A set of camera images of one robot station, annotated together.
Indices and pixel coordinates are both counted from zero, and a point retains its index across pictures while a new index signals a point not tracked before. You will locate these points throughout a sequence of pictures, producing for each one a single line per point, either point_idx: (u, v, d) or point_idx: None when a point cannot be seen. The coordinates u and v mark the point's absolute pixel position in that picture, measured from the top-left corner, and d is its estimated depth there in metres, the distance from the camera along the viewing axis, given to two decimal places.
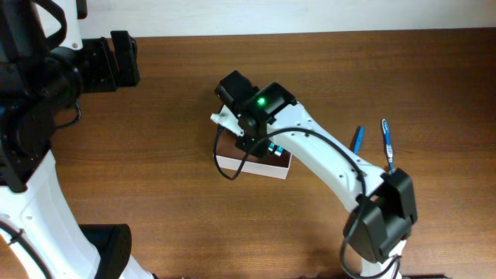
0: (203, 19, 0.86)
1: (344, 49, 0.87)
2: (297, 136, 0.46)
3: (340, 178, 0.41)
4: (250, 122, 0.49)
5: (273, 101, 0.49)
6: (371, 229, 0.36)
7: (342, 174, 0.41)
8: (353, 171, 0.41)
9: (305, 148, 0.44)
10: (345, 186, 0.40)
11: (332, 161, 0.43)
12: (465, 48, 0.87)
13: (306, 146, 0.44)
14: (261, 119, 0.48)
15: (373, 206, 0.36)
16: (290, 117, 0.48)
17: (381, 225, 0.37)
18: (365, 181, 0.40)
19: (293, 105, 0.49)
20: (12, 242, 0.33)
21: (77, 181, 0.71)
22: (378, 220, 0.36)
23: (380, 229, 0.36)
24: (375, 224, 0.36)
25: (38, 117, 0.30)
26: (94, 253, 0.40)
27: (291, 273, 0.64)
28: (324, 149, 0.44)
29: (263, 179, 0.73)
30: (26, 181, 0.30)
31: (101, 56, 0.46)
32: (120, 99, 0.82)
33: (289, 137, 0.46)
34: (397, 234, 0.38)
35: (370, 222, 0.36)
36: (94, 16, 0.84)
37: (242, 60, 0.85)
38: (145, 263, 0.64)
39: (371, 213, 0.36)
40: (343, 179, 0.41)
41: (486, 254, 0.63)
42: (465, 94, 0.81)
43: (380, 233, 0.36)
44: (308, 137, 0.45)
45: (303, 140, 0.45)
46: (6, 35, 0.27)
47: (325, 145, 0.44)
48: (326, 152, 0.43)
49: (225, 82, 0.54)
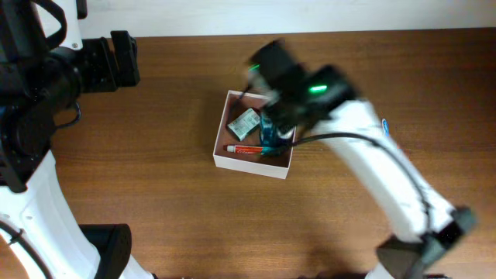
0: (203, 20, 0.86)
1: (345, 49, 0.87)
2: (357, 144, 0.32)
3: (404, 208, 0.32)
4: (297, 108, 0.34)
5: (332, 88, 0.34)
6: (423, 260, 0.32)
7: (407, 204, 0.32)
8: (421, 202, 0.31)
9: (366, 163, 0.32)
10: (408, 218, 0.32)
11: (401, 187, 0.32)
12: (466, 48, 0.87)
13: (369, 160, 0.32)
14: (316, 111, 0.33)
15: (434, 243, 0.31)
16: (351, 116, 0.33)
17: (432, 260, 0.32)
18: (432, 218, 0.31)
19: (359, 102, 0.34)
20: (12, 242, 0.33)
21: (77, 182, 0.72)
22: (432, 257, 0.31)
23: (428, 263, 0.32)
24: (430, 258, 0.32)
25: (38, 117, 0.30)
26: (94, 253, 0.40)
27: (291, 273, 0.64)
28: (390, 168, 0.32)
29: (263, 179, 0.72)
30: (26, 182, 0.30)
31: (101, 56, 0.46)
32: (120, 98, 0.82)
33: (348, 145, 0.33)
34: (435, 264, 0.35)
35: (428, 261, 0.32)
36: (94, 17, 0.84)
37: (242, 60, 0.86)
38: (145, 263, 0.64)
39: (431, 252, 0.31)
40: (408, 208, 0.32)
41: (484, 254, 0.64)
42: (466, 94, 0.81)
43: (425, 265, 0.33)
44: (373, 148, 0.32)
45: (366, 151, 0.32)
46: (6, 36, 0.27)
47: (392, 163, 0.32)
48: (392, 172, 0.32)
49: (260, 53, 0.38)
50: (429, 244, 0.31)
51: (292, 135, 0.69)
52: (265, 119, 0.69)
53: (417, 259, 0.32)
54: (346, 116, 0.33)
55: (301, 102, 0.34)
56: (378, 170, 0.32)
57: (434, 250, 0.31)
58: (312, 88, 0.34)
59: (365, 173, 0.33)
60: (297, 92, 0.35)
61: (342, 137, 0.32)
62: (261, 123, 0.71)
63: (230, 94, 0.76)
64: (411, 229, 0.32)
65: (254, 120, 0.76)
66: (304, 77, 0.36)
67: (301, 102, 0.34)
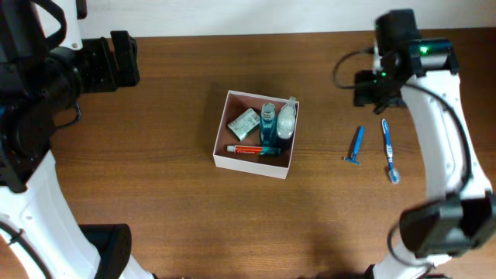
0: (203, 20, 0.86)
1: (345, 49, 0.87)
2: (435, 107, 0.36)
3: (446, 168, 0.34)
4: (396, 58, 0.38)
5: (434, 55, 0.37)
6: (437, 224, 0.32)
7: (451, 165, 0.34)
8: (462, 169, 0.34)
9: (434, 119, 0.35)
10: (445, 177, 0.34)
11: (452, 148, 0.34)
12: (465, 48, 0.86)
13: (434, 117, 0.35)
14: (410, 66, 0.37)
15: (458, 205, 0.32)
16: (440, 82, 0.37)
17: (447, 229, 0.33)
18: (466, 185, 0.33)
19: (452, 74, 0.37)
20: (12, 242, 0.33)
21: (77, 182, 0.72)
22: (449, 222, 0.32)
23: (444, 230, 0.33)
24: (444, 224, 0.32)
25: (38, 118, 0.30)
26: (94, 253, 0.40)
27: (291, 273, 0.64)
28: (451, 132, 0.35)
29: (263, 178, 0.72)
30: (26, 181, 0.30)
31: (101, 56, 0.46)
32: (119, 98, 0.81)
33: (425, 102, 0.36)
34: (453, 248, 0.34)
35: (441, 215, 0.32)
36: (93, 17, 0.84)
37: (241, 60, 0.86)
38: (146, 262, 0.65)
39: (451, 208, 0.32)
40: (449, 170, 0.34)
41: (484, 254, 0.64)
42: (461, 97, 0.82)
43: (438, 233, 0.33)
44: (444, 112, 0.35)
45: (437, 110, 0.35)
46: (6, 36, 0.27)
47: (453, 128, 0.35)
48: (451, 135, 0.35)
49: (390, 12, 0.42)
50: (452, 203, 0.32)
51: (292, 135, 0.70)
52: (265, 119, 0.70)
53: (432, 222, 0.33)
54: (433, 77, 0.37)
55: (401, 53, 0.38)
56: (442, 127, 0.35)
57: (452, 211, 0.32)
58: (421, 46, 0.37)
59: (426, 131, 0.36)
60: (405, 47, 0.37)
61: (425, 92, 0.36)
62: (261, 123, 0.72)
63: (230, 94, 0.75)
64: (441, 185, 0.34)
65: (254, 120, 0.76)
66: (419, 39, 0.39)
67: (401, 53, 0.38)
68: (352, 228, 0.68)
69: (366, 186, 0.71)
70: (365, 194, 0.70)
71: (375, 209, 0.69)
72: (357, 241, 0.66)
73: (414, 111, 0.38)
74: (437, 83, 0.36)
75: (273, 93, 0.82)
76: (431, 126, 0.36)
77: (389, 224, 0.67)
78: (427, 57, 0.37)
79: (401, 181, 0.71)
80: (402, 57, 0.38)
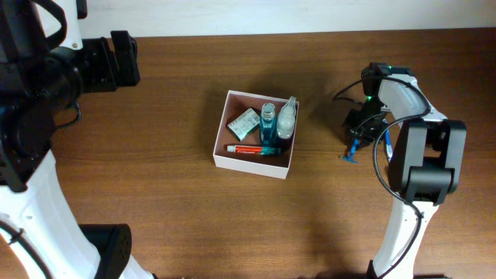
0: (203, 20, 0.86)
1: (345, 49, 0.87)
2: (398, 85, 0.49)
3: (409, 108, 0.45)
4: (371, 70, 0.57)
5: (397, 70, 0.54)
6: (408, 137, 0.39)
7: (413, 105, 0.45)
8: (423, 106, 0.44)
9: (398, 90, 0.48)
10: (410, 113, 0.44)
11: (415, 101, 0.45)
12: (466, 49, 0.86)
13: (401, 91, 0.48)
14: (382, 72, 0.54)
15: (423, 122, 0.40)
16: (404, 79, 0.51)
17: (420, 148, 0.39)
18: (427, 116, 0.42)
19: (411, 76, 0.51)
20: (12, 242, 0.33)
21: (77, 181, 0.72)
22: (418, 135, 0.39)
23: (418, 146, 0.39)
24: (415, 137, 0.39)
25: (38, 117, 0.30)
26: (94, 253, 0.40)
27: (291, 273, 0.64)
28: (411, 92, 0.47)
29: (263, 178, 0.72)
30: (27, 181, 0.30)
31: (101, 56, 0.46)
32: (120, 98, 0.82)
33: (393, 84, 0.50)
34: (433, 177, 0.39)
35: (411, 129, 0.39)
36: (93, 17, 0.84)
37: (242, 60, 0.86)
38: (145, 263, 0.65)
39: (419, 127, 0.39)
40: (413, 108, 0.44)
41: (484, 254, 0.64)
42: (465, 94, 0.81)
43: (414, 151, 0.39)
44: (407, 88, 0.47)
45: (401, 87, 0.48)
46: (7, 36, 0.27)
47: (415, 94, 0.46)
48: (411, 93, 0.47)
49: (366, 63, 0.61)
50: (417, 121, 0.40)
51: (292, 135, 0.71)
52: (265, 120, 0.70)
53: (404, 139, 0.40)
54: (397, 77, 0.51)
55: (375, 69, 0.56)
56: (404, 92, 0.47)
57: (419, 125, 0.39)
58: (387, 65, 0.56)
59: (395, 100, 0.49)
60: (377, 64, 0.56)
61: (390, 80, 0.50)
62: (261, 123, 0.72)
63: (230, 94, 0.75)
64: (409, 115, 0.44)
65: (254, 120, 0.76)
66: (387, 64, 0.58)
67: (375, 69, 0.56)
68: (352, 228, 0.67)
69: (367, 186, 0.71)
70: (366, 194, 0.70)
71: (375, 210, 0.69)
72: (358, 241, 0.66)
73: (387, 97, 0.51)
74: (401, 77, 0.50)
75: (273, 93, 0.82)
76: (401, 96, 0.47)
77: None
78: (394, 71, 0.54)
79: None
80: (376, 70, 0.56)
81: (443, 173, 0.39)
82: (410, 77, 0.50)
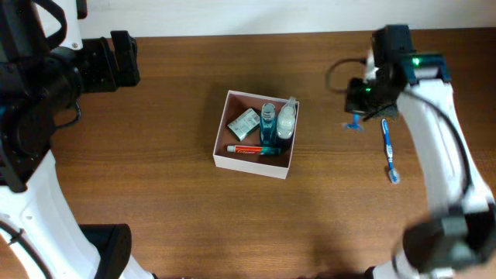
0: (203, 20, 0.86)
1: (345, 49, 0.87)
2: (428, 111, 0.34)
3: (446, 179, 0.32)
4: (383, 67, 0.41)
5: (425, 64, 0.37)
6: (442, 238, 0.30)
7: (450, 176, 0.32)
8: (466, 178, 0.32)
9: (429, 126, 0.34)
10: (445, 191, 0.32)
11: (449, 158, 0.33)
12: (465, 49, 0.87)
13: (435, 124, 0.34)
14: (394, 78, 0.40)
15: (462, 221, 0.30)
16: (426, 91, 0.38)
17: (455, 246, 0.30)
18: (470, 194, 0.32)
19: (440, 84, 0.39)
20: (12, 242, 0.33)
21: (77, 181, 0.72)
22: (454, 238, 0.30)
23: (454, 246, 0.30)
24: (449, 241, 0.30)
25: (39, 118, 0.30)
26: (94, 253, 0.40)
27: (291, 273, 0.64)
28: (451, 138, 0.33)
29: (263, 178, 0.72)
30: (27, 181, 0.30)
31: (101, 56, 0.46)
32: (120, 98, 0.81)
33: (413, 104, 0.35)
34: (461, 268, 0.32)
35: (446, 231, 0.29)
36: (93, 17, 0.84)
37: (242, 60, 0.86)
38: (146, 263, 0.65)
39: (456, 226, 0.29)
40: (452, 181, 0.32)
41: None
42: (463, 96, 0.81)
43: (446, 253, 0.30)
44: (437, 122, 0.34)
45: (434, 117, 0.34)
46: (6, 36, 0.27)
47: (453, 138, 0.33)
48: (450, 143, 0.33)
49: (385, 29, 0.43)
50: (456, 218, 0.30)
51: (293, 135, 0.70)
52: (265, 120, 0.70)
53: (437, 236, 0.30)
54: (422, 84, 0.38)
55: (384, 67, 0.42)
56: (440, 138, 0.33)
57: (458, 226, 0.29)
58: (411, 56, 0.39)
59: (420, 136, 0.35)
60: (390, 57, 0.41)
61: (418, 99, 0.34)
62: (261, 123, 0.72)
63: (230, 94, 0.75)
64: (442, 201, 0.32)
65: (254, 120, 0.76)
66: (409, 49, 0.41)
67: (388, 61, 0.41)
68: (352, 228, 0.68)
69: (366, 186, 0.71)
70: (365, 194, 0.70)
71: (375, 209, 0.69)
72: (358, 242, 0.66)
73: (411, 119, 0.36)
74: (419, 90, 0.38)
75: (273, 93, 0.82)
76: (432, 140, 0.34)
77: (390, 224, 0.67)
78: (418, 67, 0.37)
79: (400, 180, 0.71)
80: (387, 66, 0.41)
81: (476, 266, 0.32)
82: (432, 89, 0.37)
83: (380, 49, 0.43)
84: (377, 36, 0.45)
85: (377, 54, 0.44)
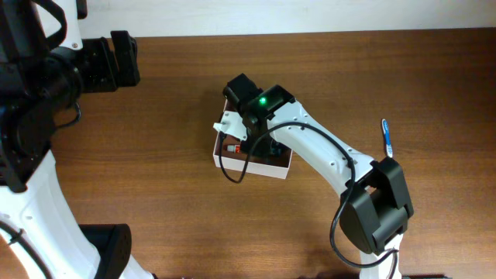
0: (203, 19, 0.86)
1: (345, 49, 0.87)
2: (294, 129, 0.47)
3: (332, 166, 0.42)
4: (253, 118, 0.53)
5: (273, 101, 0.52)
6: (357, 211, 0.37)
7: (335, 163, 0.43)
8: (343, 159, 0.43)
9: (301, 138, 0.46)
10: (335, 172, 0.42)
11: (325, 151, 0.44)
12: (465, 48, 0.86)
13: (303, 138, 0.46)
14: (262, 117, 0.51)
15: (362, 191, 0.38)
16: (287, 112, 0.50)
17: (370, 211, 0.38)
18: (356, 168, 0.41)
19: (291, 102, 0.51)
20: (12, 242, 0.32)
21: (76, 181, 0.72)
22: (363, 204, 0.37)
23: (370, 211, 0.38)
24: (361, 209, 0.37)
25: (39, 117, 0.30)
26: (94, 253, 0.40)
27: (291, 273, 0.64)
28: (320, 142, 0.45)
29: (263, 178, 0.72)
30: (27, 181, 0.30)
31: (101, 56, 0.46)
32: (120, 98, 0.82)
33: (286, 129, 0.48)
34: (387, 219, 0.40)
35: (355, 204, 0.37)
36: (92, 17, 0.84)
37: (241, 60, 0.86)
38: (146, 263, 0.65)
39: (356, 195, 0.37)
40: (335, 165, 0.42)
41: (485, 254, 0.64)
42: (464, 94, 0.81)
43: (366, 221, 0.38)
44: (304, 130, 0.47)
45: (299, 132, 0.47)
46: (6, 36, 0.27)
47: (320, 137, 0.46)
48: (323, 143, 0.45)
49: (232, 82, 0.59)
50: (356, 191, 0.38)
51: None
52: None
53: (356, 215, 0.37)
54: (279, 112, 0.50)
55: (253, 114, 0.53)
56: (313, 142, 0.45)
57: (362, 197, 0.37)
58: (260, 101, 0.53)
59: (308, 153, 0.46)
60: (251, 105, 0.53)
61: (282, 128, 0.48)
62: None
63: None
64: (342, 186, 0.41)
65: None
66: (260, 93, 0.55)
67: (254, 112, 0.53)
68: None
69: None
70: None
71: None
72: None
73: (294, 143, 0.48)
74: (285, 119, 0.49)
75: None
76: (307, 146, 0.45)
77: None
78: (270, 105, 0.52)
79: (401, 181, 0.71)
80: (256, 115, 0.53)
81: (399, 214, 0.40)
82: (292, 114, 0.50)
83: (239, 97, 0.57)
84: (232, 85, 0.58)
85: (239, 101, 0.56)
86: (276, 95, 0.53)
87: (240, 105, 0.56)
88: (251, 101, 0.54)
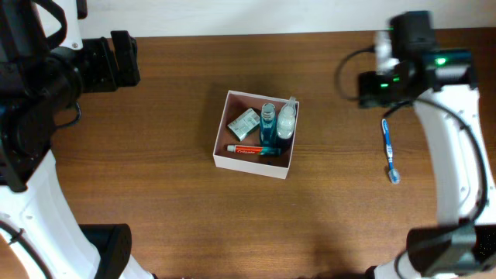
0: (203, 20, 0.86)
1: (345, 49, 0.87)
2: (448, 119, 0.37)
3: (461, 191, 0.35)
4: (411, 70, 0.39)
5: (451, 65, 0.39)
6: (445, 250, 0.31)
7: (466, 191, 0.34)
8: (480, 194, 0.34)
9: (444, 125, 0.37)
10: (458, 197, 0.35)
11: (466, 167, 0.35)
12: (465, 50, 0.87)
13: (452, 136, 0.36)
14: (427, 77, 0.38)
15: (470, 234, 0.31)
16: (456, 97, 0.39)
17: (457, 256, 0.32)
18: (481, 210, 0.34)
19: (470, 87, 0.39)
20: (12, 242, 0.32)
21: (76, 181, 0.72)
22: (460, 248, 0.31)
23: (455, 257, 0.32)
24: (455, 251, 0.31)
25: (38, 117, 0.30)
26: (94, 253, 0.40)
27: (291, 273, 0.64)
28: (470, 157, 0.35)
29: (263, 179, 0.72)
30: (26, 181, 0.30)
31: (101, 56, 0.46)
32: (120, 98, 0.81)
33: (446, 120, 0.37)
34: (462, 270, 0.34)
35: (454, 242, 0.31)
36: (93, 16, 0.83)
37: (241, 60, 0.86)
38: (146, 263, 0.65)
39: (463, 237, 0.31)
40: (463, 191, 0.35)
41: None
42: None
43: (446, 262, 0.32)
44: (459, 130, 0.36)
45: (452, 127, 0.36)
46: (6, 36, 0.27)
47: (470, 147, 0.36)
48: (468, 154, 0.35)
49: (404, 18, 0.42)
50: (464, 230, 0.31)
51: (292, 135, 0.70)
52: (265, 120, 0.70)
53: (442, 249, 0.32)
54: (449, 91, 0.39)
55: (415, 63, 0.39)
56: (459, 148, 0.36)
57: (466, 241, 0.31)
58: (436, 56, 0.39)
59: (435, 141, 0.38)
60: (418, 56, 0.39)
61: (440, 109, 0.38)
62: (261, 123, 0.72)
63: (230, 94, 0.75)
64: (453, 216, 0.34)
65: (254, 120, 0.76)
66: (435, 46, 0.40)
67: (415, 63, 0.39)
68: (353, 228, 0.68)
69: (367, 187, 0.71)
70: (366, 194, 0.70)
71: (375, 210, 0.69)
72: (358, 242, 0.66)
73: (426, 123, 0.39)
74: (448, 95, 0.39)
75: (273, 93, 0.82)
76: (448, 146, 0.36)
77: (390, 224, 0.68)
78: (445, 68, 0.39)
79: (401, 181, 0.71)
80: (417, 68, 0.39)
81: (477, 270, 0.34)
82: (458, 90, 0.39)
83: (415, 39, 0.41)
84: (404, 20, 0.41)
85: (402, 46, 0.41)
86: (456, 58, 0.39)
87: (396, 50, 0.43)
88: (421, 50, 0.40)
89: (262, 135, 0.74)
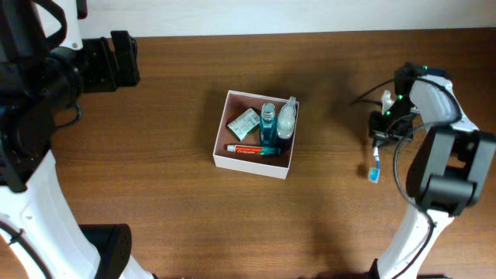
0: (203, 19, 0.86)
1: (345, 49, 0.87)
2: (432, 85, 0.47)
3: (441, 113, 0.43)
4: (405, 68, 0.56)
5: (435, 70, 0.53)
6: (433, 143, 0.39)
7: (446, 113, 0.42)
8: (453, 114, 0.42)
9: (424, 87, 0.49)
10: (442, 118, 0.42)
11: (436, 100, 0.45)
12: (466, 49, 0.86)
13: (428, 89, 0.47)
14: (418, 70, 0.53)
15: (452, 130, 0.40)
16: (439, 80, 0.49)
17: (443, 155, 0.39)
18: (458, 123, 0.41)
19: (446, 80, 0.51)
20: (12, 242, 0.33)
21: (77, 181, 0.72)
22: (443, 142, 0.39)
23: (442, 153, 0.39)
24: (439, 145, 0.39)
25: (38, 117, 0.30)
26: (94, 254, 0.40)
27: (291, 273, 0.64)
28: (442, 98, 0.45)
29: (263, 179, 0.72)
30: (26, 181, 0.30)
31: (101, 56, 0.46)
32: (120, 98, 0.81)
33: (426, 86, 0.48)
34: (452, 187, 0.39)
35: (437, 132, 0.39)
36: (93, 16, 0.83)
37: (241, 60, 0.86)
38: (146, 263, 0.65)
39: (446, 130, 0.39)
40: (442, 115, 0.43)
41: (485, 254, 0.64)
42: (466, 95, 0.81)
43: (436, 159, 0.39)
44: (440, 89, 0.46)
45: (432, 88, 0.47)
46: (6, 37, 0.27)
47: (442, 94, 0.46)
48: (431, 94, 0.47)
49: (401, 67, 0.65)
50: (446, 126, 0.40)
51: (292, 135, 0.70)
52: (265, 120, 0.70)
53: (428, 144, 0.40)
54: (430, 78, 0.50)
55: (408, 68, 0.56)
56: (432, 94, 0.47)
57: (448, 134, 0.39)
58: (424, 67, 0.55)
59: (426, 103, 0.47)
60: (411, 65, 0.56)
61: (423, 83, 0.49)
62: (261, 123, 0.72)
63: (230, 94, 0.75)
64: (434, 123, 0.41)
65: (254, 120, 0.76)
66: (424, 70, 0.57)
67: (408, 68, 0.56)
68: (352, 228, 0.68)
69: (366, 186, 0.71)
70: (366, 194, 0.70)
71: (375, 210, 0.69)
72: (359, 242, 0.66)
73: (418, 98, 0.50)
74: (435, 80, 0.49)
75: (273, 93, 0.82)
76: (427, 95, 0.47)
77: (389, 224, 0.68)
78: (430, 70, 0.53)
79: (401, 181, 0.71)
80: (409, 68, 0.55)
81: (466, 188, 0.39)
82: (446, 83, 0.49)
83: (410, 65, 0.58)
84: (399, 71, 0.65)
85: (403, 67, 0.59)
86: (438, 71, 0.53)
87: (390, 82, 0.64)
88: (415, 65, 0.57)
89: (262, 135, 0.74)
